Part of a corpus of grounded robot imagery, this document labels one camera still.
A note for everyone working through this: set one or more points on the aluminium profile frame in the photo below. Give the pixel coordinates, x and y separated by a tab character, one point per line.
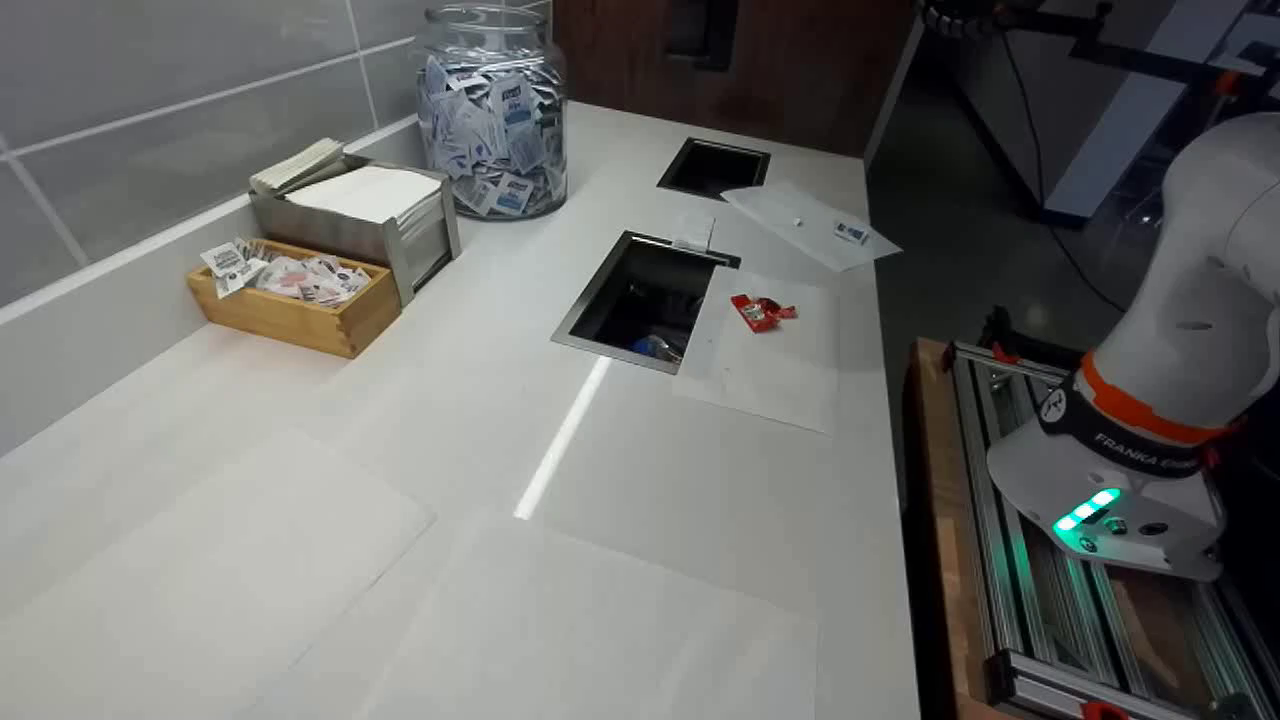
1015	585

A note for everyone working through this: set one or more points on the white serviette with blue packet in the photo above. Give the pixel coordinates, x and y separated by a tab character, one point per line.
795	215

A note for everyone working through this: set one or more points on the dark wooden cabinet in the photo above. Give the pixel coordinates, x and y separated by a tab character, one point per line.
803	66

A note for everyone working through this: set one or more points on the large white serviette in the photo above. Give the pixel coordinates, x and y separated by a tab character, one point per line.
203	585
707	492
575	643

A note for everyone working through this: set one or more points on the white leaning panel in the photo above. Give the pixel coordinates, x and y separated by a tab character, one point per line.
1133	120

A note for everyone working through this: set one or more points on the red wrapper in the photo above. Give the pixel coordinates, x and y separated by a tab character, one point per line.
763	312

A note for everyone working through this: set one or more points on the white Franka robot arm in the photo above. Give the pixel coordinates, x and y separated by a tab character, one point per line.
1213	307

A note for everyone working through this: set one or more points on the glass jar of sachets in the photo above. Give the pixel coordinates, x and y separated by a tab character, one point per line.
492	120

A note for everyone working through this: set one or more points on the white serviette under red wrapper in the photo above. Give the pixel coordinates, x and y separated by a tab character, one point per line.
772	380

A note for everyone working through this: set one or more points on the wooden sachet box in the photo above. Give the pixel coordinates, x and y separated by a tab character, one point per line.
300	322

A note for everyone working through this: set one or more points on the beige napkin stack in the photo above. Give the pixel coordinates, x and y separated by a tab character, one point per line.
300	160

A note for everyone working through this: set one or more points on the wooden base board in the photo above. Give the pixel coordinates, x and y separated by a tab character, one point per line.
941	535

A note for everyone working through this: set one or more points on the white napkin stack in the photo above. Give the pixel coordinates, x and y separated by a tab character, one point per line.
367	192

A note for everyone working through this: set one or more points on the metal-framed opening with trash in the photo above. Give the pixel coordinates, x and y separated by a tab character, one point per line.
641	301

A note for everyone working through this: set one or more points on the blue foil wrapper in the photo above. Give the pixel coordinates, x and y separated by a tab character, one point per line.
657	347

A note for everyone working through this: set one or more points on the white printed sachet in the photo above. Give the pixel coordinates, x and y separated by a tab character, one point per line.
229	266

